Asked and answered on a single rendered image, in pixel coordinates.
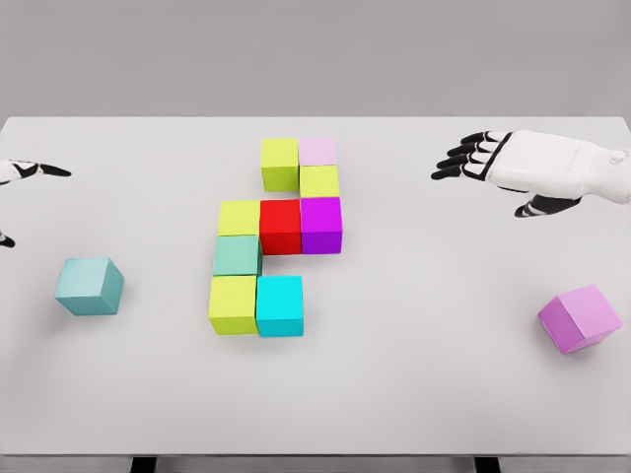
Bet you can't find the magenta purple cube block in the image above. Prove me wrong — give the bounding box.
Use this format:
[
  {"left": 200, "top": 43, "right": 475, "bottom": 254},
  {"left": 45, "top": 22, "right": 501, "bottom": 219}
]
[{"left": 299, "top": 196, "right": 344, "bottom": 256}]

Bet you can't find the sea green cube block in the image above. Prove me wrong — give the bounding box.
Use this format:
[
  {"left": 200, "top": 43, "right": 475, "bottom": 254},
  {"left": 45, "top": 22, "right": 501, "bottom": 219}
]
[{"left": 212, "top": 234, "right": 263, "bottom": 278}]

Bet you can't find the yellow-green cube block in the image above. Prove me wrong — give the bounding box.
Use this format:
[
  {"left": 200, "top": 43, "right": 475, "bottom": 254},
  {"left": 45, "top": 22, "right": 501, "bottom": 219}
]
[
  {"left": 217, "top": 199, "right": 262, "bottom": 238},
  {"left": 260, "top": 137, "right": 301, "bottom": 193},
  {"left": 207, "top": 274, "right": 259, "bottom": 337},
  {"left": 298, "top": 165, "right": 341, "bottom": 200}
]

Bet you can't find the pale pink cube block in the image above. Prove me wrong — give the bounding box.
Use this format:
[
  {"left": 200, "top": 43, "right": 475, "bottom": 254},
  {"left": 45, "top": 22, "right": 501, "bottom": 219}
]
[{"left": 297, "top": 136, "right": 338, "bottom": 169}]

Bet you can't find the red cube block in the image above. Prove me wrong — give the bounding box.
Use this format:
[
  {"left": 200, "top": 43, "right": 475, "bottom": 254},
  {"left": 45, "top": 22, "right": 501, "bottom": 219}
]
[{"left": 258, "top": 198, "right": 304, "bottom": 256}]

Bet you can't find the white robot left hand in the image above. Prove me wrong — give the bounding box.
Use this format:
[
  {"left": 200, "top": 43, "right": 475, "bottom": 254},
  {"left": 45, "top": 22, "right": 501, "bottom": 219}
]
[{"left": 0, "top": 159, "right": 73, "bottom": 250}]

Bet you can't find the orchid pink cube block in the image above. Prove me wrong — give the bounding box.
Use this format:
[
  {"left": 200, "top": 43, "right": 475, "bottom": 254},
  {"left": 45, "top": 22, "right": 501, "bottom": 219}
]
[{"left": 536, "top": 283, "right": 625, "bottom": 355}]

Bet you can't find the bright cyan cube block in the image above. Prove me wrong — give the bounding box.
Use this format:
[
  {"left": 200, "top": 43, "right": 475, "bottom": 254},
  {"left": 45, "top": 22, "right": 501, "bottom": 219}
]
[{"left": 254, "top": 274, "right": 305, "bottom": 339}]

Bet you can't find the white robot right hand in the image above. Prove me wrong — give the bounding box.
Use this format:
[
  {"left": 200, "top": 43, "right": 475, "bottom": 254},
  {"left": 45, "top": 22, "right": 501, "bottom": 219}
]
[{"left": 431, "top": 130, "right": 612, "bottom": 219}]

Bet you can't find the dusty light teal cube block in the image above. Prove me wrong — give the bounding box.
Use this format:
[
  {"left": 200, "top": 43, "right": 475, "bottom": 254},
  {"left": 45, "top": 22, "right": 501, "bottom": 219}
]
[{"left": 53, "top": 256, "right": 126, "bottom": 317}]

